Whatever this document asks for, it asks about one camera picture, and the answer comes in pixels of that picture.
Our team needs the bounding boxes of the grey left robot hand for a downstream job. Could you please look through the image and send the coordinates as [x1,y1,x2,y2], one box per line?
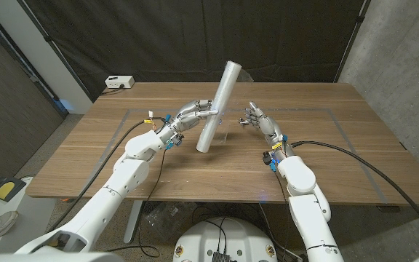
[172,99,220,134]

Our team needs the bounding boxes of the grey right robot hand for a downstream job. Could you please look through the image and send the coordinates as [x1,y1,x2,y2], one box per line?
[239,100,285,145]

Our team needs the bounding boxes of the clear plastic film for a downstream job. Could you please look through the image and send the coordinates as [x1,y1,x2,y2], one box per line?
[212,68,255,145]

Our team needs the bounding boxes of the plastic wrap roll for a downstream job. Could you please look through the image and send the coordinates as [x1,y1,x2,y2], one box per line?
[196,60,243,154]

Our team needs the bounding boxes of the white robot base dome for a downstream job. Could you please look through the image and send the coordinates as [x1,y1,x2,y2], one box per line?
[172,217,279,262]

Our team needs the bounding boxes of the white power strip box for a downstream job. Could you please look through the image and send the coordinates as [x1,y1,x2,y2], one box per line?
[104,75,135,90]

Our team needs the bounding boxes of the black backdrop curtain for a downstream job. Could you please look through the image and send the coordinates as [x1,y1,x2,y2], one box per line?
[16,0,369,103]

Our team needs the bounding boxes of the clear plastic bag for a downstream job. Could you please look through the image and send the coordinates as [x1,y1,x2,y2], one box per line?
[144,202,196,241]

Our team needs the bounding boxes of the black backdrop stand pole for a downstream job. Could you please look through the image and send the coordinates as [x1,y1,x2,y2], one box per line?
[332,0,372,84]
[15,0,95,103]

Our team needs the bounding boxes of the black electronics box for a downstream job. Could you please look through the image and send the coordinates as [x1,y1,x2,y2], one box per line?
[212,250,231,262]

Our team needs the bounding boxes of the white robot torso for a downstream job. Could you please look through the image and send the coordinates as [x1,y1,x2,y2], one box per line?
[0,251,419,262]

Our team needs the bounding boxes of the yellow and black foot pedal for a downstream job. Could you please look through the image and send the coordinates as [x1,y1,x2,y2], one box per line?
[0,177,27,203]

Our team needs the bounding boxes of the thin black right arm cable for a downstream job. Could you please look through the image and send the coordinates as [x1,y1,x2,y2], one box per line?
[273,169,290,226]

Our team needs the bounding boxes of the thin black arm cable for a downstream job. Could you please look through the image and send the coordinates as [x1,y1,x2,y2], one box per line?
[273,169,290,226]
[102,148,167,258]

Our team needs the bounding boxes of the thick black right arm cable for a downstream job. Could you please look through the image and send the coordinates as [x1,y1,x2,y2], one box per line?
[290,140,419,249]

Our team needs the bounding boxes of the black power strip cord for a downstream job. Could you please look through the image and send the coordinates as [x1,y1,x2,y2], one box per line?
[101,84,125,96]

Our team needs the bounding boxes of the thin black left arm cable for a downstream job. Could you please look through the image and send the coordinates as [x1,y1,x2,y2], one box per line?
[102,148,167,258]

